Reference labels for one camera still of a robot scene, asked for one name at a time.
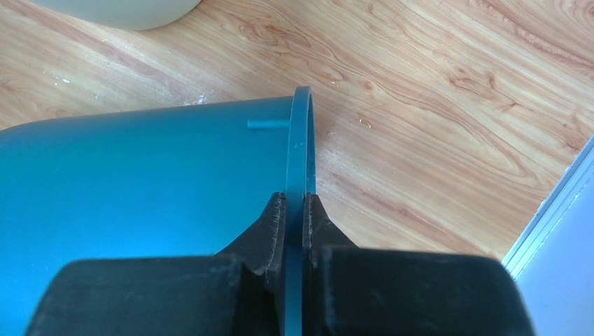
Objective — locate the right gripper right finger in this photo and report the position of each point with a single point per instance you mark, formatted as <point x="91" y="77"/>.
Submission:
<point x="350" y="290"/>

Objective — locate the aluminium frame rail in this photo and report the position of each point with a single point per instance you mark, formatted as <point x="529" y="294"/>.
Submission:
<point x="551" y="211"/>

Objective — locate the teal plastic bucket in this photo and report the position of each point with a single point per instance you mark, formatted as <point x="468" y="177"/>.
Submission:
<point x="167" y="182"/>

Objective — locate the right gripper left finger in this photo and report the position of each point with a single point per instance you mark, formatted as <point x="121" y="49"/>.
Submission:
<point x="237" y="291"/>

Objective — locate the beige round bucket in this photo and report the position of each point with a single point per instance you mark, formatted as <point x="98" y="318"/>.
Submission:
<point x="123" y="14"/>

